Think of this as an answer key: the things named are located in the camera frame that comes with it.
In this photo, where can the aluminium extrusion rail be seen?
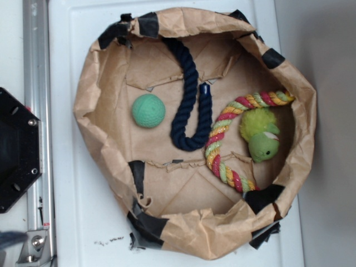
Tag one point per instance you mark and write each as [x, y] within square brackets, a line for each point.
[37, 95]

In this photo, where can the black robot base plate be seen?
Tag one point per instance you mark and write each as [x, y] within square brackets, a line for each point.
[20, 150]

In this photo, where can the green plush bird toy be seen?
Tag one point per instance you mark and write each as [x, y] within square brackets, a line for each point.
[258, 128]

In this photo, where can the green rubber ball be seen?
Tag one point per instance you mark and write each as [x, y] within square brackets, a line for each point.
[148, 111]

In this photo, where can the metal corner bracket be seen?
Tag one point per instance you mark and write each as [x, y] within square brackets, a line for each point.
[36, 250]

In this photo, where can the multicolour braided rope toy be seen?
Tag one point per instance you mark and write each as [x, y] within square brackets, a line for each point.
[237, 107]

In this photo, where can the brown paper bag bin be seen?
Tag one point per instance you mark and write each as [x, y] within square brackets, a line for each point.
[196, 62]

